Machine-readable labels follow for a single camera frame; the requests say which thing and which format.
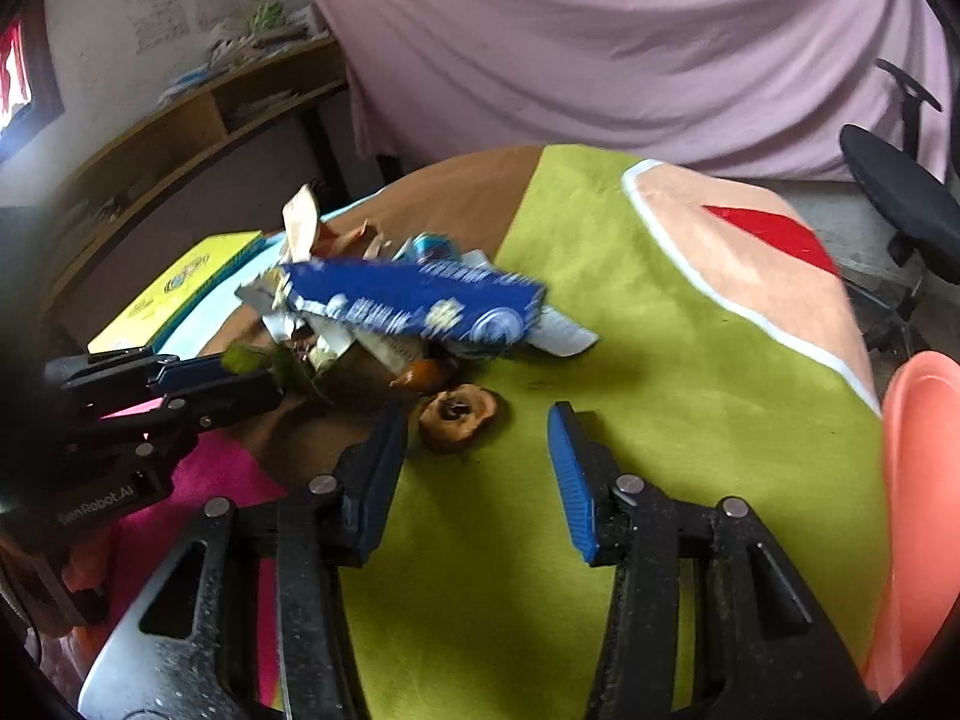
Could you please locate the pink hanging cloth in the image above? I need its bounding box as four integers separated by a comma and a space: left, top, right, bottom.
281, 0, 953, 181

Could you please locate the orange peel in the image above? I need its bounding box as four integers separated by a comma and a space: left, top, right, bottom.
390, 360, 451, 395

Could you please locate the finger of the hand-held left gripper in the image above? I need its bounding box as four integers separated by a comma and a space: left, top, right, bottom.
43, 345, 250, 400
66, 367, 287, 460

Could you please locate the pile of papers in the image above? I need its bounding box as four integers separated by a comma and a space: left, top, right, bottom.
157, 11, 331, 102

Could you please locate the pink plate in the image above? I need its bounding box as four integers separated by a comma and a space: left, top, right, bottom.
862, 351, 960, 698

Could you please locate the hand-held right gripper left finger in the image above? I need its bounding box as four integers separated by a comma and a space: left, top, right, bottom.
79, 403, 412, 720

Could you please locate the dark wooden frame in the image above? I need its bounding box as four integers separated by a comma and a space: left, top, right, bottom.
0, 4, 65, 162

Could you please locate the blue snack wrapper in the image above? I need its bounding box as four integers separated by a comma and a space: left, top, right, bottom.
281, 259, 547, 357

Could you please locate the white cardboard box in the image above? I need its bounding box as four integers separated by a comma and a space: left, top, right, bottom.
285, 4, 331, 38

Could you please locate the tan dry husk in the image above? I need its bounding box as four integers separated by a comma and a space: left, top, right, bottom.
283, 184, 323, 263

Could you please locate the crumpled silver wrapper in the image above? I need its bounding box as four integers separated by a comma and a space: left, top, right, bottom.
236, 270, 301, 346

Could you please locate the green leaf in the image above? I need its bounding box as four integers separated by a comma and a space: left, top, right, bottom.
221, 341, 331, 398

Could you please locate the brown dry peel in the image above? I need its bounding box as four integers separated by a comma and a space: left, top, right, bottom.
319, 221, 391, 263

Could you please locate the yellow book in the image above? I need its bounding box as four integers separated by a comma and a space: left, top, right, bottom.
88, 232, 267, 355

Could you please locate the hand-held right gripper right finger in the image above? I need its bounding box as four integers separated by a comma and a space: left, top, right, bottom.
546, 401, 875, 720

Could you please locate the colourful patchwork blanket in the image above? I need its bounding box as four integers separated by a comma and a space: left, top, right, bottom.
30, 144, 890, 713

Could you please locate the white printed paper scrap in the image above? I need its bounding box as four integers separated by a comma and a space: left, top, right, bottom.
307, 315, 421, 376

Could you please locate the brown dried fruit shell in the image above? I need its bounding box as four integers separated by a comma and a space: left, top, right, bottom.
416, 384, 500, 455

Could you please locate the stack of papers in shelf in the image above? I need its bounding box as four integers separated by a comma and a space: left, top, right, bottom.
225, 90, 301, 125

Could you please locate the wooden shelf desk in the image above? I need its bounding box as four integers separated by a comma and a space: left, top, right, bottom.
37, 37, 350, 316

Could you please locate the black office chair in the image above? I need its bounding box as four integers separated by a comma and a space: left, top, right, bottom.
838, 58, 960, 350

